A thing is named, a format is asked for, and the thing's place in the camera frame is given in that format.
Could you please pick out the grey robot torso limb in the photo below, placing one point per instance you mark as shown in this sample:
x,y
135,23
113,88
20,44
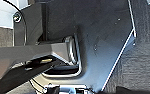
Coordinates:
x,y
31,53

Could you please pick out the small round base fitting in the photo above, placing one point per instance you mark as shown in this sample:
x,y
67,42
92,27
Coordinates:
x,y
17,16

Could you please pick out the white wardrobe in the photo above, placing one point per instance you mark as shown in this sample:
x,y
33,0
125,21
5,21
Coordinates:
x,y
4,13

